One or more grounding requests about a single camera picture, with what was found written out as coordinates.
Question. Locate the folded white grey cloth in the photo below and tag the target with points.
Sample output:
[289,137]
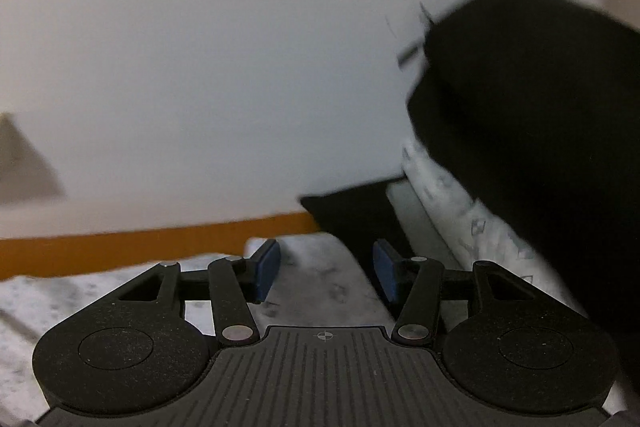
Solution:
[450,207]

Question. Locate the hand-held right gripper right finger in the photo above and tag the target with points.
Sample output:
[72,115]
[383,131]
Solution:
[385,272]

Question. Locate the white patterned bed sheet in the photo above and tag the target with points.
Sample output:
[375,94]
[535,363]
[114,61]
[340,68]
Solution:
[320,287]

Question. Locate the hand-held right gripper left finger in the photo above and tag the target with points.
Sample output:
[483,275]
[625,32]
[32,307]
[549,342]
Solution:
[267,267]

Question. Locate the bulky black garment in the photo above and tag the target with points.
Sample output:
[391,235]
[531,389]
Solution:
[525,107]

